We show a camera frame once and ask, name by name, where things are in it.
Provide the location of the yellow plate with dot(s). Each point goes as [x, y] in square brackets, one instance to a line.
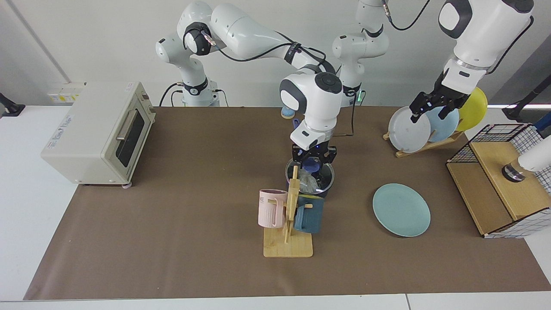
[473, 110]

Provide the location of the small blue round thing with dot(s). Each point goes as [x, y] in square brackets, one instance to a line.
[287, 113]

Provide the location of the white power strip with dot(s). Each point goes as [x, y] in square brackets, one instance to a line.
[64, 95]

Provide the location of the pale toaster oven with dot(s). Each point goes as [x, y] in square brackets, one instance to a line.
[86, 137]

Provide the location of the wooden plate rack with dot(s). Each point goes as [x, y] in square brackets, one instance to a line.
[430, 145]

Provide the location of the pink cup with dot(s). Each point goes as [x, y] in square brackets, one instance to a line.
[271, 211]

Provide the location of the brown table cloth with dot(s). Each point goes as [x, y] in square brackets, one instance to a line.
[193, 237]

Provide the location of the wooden cup stand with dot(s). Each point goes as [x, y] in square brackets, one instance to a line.
[287, 247]

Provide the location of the dark teal cup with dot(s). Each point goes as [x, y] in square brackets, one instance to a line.
[309, 219]

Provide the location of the black stand foot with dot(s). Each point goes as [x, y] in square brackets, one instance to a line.
[10, 107]

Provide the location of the light blue plate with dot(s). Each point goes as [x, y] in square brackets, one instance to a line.
[443, 129]

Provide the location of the green plate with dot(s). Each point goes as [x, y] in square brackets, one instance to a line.
[401, 211]

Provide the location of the white vermicelli bundle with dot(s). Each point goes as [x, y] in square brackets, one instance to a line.
[309, 183]

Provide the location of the black stand pole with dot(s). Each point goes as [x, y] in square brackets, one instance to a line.
[523, 103]

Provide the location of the glass lid blue knob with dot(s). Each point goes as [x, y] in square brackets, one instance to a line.
[327, 176]

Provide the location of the white plate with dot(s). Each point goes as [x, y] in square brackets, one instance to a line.
[407, 131]

